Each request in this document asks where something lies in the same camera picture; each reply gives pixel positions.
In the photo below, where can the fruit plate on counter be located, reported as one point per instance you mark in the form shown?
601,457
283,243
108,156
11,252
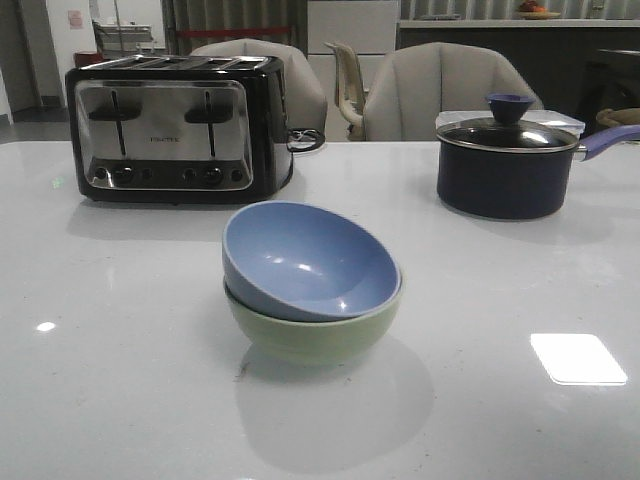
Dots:
533,10

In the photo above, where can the blue bowl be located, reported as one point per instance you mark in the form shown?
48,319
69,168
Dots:
299,262

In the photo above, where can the grey upholstered chair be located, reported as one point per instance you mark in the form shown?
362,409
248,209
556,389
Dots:
414,84
305,101

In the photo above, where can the dark blue saucepan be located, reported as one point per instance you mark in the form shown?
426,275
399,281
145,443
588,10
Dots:
512,185

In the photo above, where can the red box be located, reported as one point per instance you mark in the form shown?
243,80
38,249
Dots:
86,58

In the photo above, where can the glass lid blue knob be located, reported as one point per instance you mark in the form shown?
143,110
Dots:
505,130

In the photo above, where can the right grey upholstered chair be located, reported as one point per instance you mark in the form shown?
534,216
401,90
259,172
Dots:
414,84

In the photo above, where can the left grey upholstered chair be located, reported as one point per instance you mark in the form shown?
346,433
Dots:
305,101

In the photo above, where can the light green bowl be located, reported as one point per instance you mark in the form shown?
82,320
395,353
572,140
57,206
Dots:
314,343

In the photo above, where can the black chrome toaster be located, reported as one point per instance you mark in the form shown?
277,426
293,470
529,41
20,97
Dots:
180,129

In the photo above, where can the beige plastic chair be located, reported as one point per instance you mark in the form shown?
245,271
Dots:
349,92

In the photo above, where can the white refrigerator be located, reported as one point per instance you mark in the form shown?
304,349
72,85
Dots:
368,27

